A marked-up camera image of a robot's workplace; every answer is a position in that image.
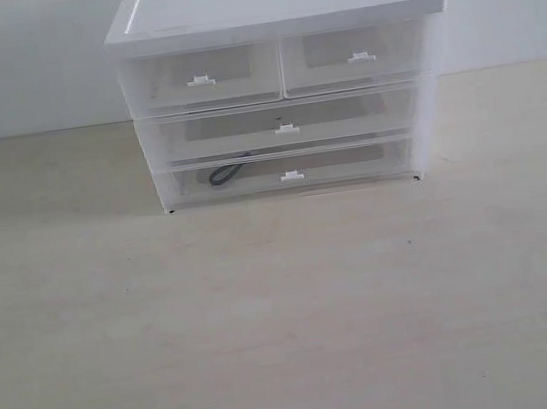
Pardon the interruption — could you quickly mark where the white plastic drawer cabinet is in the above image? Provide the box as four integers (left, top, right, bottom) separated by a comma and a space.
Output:
105, 0, 447, 175

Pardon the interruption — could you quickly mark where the gold keychain with black strap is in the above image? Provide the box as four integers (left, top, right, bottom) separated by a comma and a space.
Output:
207, 162, 246, 187

